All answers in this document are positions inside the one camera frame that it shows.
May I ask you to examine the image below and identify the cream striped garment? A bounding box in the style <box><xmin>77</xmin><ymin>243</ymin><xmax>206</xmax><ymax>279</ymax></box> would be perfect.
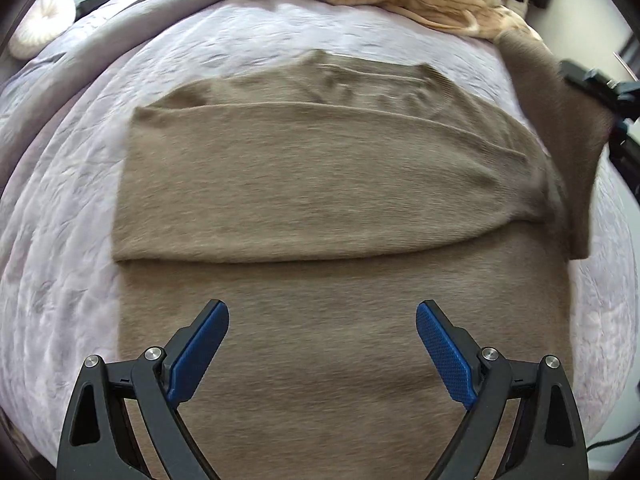
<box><xmin>325</xmin><ymin>0</ymin><xmax>543</xmax><ymax>43</ymax></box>

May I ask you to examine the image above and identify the brown knit sweater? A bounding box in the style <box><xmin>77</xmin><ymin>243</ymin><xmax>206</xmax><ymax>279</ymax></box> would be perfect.
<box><xmin>111</xmin><ymin>30</ymin><xmax>618</xmax><ymax>480</ymax></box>

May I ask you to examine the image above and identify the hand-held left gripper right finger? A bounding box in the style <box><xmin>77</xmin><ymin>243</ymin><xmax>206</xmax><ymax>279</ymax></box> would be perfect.
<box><xmin>416</xmin><ymin>300</ymin><xmax>589</xmax><ymax>480</ymax></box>

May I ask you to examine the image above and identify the grey duvet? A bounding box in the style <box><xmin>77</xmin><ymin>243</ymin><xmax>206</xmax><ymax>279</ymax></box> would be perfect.
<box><xmin>0</xmin><ymin>0</ymin><xmax>321</xmax><ymax>161</ymax></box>

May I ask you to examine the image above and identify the lavender embossed blanket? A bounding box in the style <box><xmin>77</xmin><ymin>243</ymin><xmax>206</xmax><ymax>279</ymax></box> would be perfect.
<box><xmin>0</xmin><ymin>2</ymin><xmax>640</xmax><ymax>471</ymax></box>

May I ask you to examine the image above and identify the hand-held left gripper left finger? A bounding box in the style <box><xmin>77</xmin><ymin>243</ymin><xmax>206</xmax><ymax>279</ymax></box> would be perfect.
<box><xmin>56</xmin><ymin>300</ymin><xmax>230</xmax><ymax>480</ymax></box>

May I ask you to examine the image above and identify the round white pillow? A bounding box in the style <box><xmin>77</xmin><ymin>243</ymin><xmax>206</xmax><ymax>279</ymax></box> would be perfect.
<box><xmin>7</xmin><ymin>0</ymin><xmax>76</xmax><ymax>59</ymax></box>

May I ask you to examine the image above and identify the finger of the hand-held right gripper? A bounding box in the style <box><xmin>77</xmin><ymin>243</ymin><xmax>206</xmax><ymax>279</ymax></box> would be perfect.
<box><xmin>557</xmin><ymin>59</ymin><xmax>632</xmax><ymax>106</ymax></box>

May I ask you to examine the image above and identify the black cable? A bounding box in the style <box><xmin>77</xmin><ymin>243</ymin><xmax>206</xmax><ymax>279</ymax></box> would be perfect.
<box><xmin>585</xmin><ymin>427</ymin><xmax>637</xmax><ymax>455</ymax></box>

